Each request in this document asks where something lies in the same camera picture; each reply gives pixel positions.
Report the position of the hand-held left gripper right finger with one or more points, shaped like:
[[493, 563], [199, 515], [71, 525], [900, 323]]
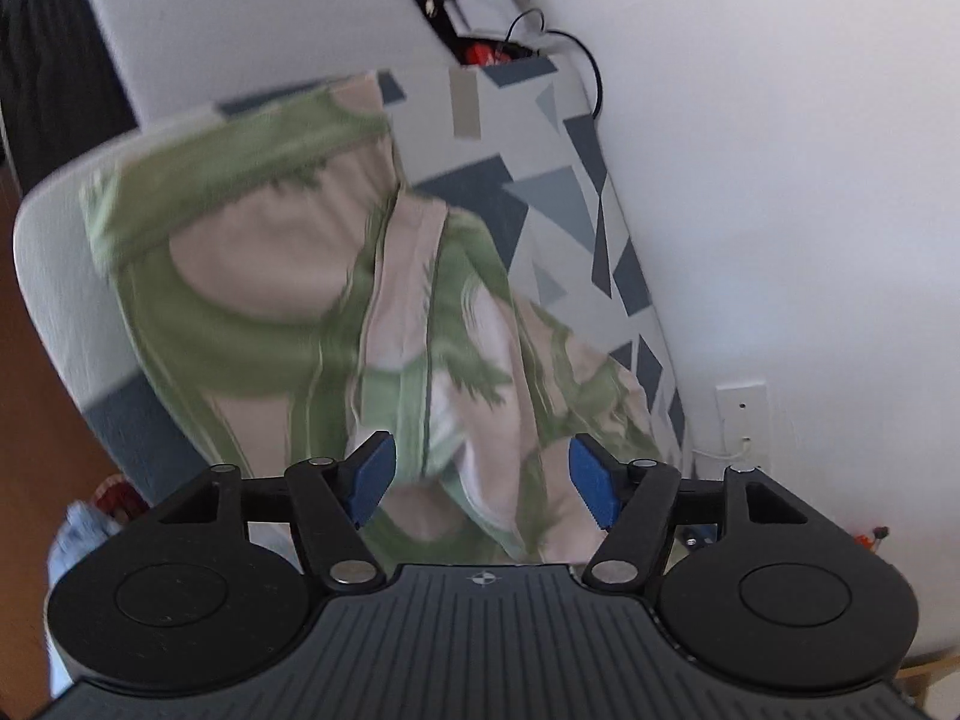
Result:
[[592, 480]]

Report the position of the green white patterned pants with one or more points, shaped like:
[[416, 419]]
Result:
[[300, 277]]

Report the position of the white wall socket panel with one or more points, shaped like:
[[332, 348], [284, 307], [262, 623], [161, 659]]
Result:
[[739, 397]]

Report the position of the small orange red object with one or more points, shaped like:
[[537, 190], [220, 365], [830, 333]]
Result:
[[870, 540]]

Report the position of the table with geometric patterned cover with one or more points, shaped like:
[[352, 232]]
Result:
[[540, 187]]

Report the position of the pale blue cloth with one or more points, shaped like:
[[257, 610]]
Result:
[[75, 540]]

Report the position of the white textured board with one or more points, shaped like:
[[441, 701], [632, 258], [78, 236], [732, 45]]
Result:
[[262, 15]]

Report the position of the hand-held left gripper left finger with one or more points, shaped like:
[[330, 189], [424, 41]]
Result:
[[371, 476]]

